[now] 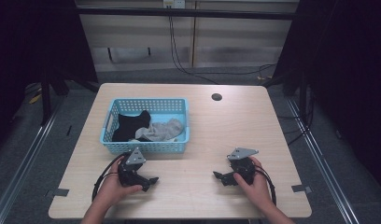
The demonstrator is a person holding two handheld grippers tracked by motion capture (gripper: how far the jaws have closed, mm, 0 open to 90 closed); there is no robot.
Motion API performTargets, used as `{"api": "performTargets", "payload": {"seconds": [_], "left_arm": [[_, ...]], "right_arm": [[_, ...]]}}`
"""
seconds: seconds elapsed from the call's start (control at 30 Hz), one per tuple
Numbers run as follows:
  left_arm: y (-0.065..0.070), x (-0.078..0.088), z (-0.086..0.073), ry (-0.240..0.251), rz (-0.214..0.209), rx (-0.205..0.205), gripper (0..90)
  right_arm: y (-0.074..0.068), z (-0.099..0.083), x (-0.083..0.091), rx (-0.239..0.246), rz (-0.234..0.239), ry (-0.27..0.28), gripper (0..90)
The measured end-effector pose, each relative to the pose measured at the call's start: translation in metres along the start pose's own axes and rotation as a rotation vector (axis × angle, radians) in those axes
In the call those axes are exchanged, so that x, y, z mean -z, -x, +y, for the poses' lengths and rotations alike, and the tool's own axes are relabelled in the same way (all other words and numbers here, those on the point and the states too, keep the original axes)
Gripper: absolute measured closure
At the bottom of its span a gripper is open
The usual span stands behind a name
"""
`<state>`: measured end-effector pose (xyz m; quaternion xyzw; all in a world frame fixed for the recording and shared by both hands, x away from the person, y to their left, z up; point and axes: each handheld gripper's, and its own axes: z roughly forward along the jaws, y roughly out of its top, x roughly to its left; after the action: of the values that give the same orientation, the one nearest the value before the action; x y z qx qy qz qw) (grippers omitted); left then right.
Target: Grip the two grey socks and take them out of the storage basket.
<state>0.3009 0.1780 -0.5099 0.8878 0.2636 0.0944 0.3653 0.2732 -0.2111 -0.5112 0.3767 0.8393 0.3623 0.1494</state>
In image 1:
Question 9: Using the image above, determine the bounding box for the white wall socket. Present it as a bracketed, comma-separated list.
[162, 0, 187, 9]

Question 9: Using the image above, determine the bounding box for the black thin floor cable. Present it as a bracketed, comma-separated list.
[277, 114, 315, 147]

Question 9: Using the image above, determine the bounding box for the black hanging cable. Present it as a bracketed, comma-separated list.
[167, 15, 221, 86]

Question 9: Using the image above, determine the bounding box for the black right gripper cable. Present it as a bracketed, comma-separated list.
[253, 163, 277, 207]

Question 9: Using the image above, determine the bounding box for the grey tape strip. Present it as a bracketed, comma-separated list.
[290, 184, 313, 194]
[44, 188, 70, 199]

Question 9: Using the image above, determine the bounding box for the light blue plastic basket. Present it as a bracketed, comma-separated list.
[99, 97, 191, 155]

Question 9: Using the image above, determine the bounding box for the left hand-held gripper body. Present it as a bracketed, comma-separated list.
[117, 147, 149, 189]

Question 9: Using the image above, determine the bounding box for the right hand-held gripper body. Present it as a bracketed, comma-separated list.
[226, 147, 260, 187]

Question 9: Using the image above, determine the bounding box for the dark curtain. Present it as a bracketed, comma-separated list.
[272, 0, 381, 197]
[0, 0, 99, 157]

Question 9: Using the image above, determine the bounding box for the black horizontal metal bar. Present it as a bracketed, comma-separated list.
[76, 7, 299, 21]

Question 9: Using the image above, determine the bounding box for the yellow floor marker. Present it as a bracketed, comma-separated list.
[28, 92, 43, 105]

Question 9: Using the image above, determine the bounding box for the person's right hand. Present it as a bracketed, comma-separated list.
[233, 156, 274, 211]

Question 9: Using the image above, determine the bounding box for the black sock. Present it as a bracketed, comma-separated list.
[111, 109, 152, 143]

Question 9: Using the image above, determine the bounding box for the grey sock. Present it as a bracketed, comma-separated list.
[134, 117, 185, 143]

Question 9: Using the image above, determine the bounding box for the person's left hand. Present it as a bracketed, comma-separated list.
[97, 155, 144, 210]

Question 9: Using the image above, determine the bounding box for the metal floor rail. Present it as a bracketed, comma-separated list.
[0, 99, 65, 224]
[286, 97, 359, 224]

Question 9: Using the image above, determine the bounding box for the black metal stand leg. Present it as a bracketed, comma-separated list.
[39, 66, 53, 127]

